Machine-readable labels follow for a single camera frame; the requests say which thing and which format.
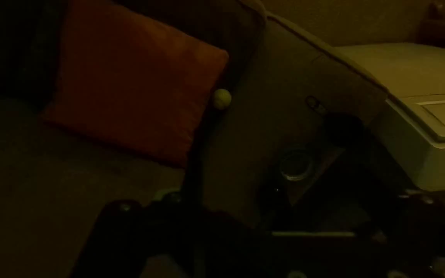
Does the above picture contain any brown sofa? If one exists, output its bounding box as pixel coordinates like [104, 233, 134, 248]
[0, 0, 391, 278]

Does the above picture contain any white box appliance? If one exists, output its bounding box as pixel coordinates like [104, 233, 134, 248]
[335, 41, 445, 193]

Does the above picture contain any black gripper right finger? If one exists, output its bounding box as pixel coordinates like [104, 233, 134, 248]
[366, 187, 445, 278]

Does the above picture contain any orange pillow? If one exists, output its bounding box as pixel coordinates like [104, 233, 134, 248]
[42, 0, 232, 168]

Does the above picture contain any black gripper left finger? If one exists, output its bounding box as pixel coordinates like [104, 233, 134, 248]
[70, 191, 204, 278]

